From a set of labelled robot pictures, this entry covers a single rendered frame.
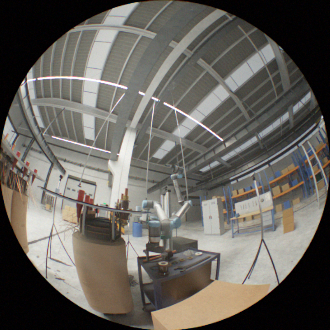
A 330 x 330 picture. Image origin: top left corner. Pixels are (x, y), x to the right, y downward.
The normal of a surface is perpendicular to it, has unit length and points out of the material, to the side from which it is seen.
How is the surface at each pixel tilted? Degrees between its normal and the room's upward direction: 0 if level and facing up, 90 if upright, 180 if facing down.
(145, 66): 180
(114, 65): 175
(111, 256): 90
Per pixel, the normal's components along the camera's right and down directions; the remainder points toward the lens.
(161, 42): 0.02, 0.88
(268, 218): -0.86, -0.23
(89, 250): 0.54, -0.42
